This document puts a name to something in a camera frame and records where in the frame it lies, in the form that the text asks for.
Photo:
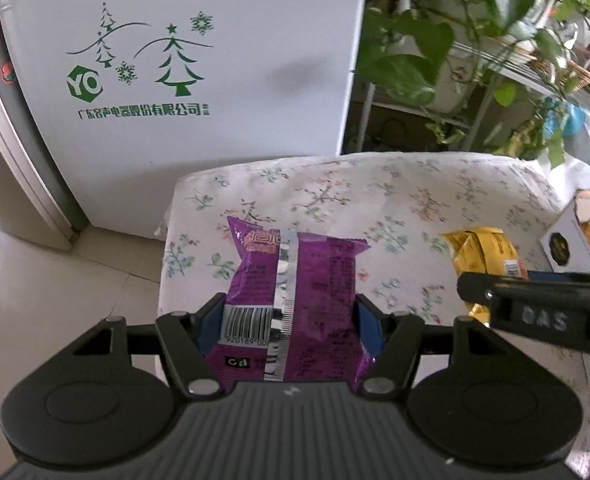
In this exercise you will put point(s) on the wicker basket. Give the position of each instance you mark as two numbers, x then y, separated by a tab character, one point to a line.
570	70

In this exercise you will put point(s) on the white cardboard box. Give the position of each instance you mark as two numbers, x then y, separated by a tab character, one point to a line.
562	245

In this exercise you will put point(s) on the white metal rack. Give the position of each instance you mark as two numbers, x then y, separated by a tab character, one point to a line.
475	105

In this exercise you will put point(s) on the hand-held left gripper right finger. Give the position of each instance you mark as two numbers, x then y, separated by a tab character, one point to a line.
371	327

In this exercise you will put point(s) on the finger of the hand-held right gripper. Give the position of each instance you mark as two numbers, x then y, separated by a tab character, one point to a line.
550	317
475	287

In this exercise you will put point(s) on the white refrigerator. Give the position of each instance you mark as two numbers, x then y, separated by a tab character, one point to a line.
250	85

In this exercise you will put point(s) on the green pothos plant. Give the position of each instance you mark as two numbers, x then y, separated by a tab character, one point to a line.
405	50

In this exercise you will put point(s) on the floral cloth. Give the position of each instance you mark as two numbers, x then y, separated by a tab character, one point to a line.
375	195

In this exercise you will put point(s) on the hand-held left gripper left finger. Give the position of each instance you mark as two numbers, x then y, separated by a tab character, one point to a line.
212	325

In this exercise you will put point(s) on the yellow snack packet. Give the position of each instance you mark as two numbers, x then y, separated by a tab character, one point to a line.
485	255

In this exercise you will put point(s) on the blue pot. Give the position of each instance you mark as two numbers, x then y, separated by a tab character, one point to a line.
565	120

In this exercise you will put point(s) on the purple snack packet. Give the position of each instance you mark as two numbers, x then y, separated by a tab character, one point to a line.
320	285

